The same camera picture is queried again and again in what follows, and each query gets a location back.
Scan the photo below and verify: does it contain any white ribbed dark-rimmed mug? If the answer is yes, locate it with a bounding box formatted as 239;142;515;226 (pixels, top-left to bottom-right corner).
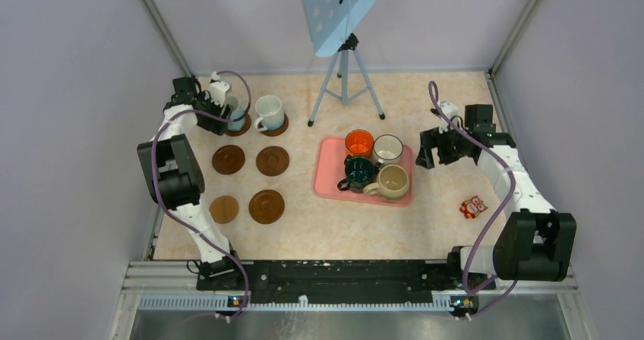
371;134;404;165

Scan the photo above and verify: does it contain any beige mug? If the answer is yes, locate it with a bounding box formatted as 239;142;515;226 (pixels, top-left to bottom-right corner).
362;165;411;201

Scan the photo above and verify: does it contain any light blue mug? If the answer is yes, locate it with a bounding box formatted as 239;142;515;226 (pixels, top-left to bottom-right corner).
226;95;246;132

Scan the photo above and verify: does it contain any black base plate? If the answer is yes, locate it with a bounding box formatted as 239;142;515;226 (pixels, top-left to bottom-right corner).
196;258;497;306

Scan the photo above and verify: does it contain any dark green mug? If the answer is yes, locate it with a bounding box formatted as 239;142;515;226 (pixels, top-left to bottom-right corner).
337;156;382;194

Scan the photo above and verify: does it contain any brown wooden coaster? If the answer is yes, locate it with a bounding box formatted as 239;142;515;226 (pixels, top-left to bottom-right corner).
211;144;246;175
256;146;290;177
248;190;286;225
209;195;239;224
261;115;289;137
226;114;252;137

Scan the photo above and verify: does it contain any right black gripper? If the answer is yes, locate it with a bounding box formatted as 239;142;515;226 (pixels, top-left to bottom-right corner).
416;121;471;169

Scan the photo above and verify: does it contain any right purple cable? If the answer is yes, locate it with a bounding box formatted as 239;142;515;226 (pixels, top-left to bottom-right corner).
428;80;519;320

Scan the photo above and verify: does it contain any red owl toy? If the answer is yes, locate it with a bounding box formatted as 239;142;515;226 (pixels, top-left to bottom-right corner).
459;195;488;219

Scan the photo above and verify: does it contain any blue music stand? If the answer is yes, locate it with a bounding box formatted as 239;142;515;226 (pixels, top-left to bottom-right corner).
301;0;386;127

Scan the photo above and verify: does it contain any orange mug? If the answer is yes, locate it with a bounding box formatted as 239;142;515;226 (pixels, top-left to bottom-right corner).
344;129;374;159

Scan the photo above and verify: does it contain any pink plastic tray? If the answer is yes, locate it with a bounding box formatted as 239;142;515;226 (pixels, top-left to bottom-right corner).
311;137;414;207

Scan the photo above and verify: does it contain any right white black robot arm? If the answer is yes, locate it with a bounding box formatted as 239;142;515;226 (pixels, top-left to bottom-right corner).
415;102;577;288

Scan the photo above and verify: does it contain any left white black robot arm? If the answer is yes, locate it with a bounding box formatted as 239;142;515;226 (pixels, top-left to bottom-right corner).
137;74;244;290

